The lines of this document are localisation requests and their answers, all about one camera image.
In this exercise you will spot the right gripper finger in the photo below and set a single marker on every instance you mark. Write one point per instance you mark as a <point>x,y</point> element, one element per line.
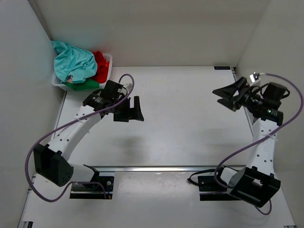
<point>229,91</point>
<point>228,104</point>

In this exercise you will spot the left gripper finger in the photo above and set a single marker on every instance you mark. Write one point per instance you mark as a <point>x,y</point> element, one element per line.
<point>136,114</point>
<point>136,102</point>

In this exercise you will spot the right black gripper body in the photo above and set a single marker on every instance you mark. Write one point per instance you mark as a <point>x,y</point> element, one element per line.
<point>248,99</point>

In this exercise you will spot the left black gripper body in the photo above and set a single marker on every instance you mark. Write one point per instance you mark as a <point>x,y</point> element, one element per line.
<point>122,110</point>

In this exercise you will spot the teal t shirt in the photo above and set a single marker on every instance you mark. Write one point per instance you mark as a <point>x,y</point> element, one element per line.
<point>72,62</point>

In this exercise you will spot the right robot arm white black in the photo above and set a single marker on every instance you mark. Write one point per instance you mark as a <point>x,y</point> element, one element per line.
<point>256,183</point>

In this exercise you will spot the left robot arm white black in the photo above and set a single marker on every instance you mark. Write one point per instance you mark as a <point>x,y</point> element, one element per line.
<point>51,160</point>

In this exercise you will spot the dark label plate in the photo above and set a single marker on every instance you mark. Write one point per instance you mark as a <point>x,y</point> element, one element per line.
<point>221,67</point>

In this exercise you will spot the green t shirt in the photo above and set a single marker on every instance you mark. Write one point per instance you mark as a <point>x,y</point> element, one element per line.
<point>89,84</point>

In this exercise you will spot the red t shirt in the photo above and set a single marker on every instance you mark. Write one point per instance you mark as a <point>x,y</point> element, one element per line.
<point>102,68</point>

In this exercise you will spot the pink t shirt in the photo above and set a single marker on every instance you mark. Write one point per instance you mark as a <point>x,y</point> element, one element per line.
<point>69,79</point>

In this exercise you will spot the white plastic basket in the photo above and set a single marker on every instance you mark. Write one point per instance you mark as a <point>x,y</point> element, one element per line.
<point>58,83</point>

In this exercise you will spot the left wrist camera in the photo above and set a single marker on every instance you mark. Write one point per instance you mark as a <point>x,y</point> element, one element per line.
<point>127,87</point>

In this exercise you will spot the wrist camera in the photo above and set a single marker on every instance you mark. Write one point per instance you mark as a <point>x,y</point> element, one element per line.
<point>127,87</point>
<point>254,78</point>

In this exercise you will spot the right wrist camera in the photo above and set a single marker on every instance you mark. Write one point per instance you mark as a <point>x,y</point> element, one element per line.
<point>254,78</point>

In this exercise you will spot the aluminium rail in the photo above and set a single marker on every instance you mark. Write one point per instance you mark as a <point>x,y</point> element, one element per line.
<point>152,168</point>

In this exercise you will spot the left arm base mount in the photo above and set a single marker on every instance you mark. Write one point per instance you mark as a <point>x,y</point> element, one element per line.
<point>95,191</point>

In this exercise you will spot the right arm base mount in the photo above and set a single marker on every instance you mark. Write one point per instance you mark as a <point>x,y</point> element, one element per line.
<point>209,190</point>

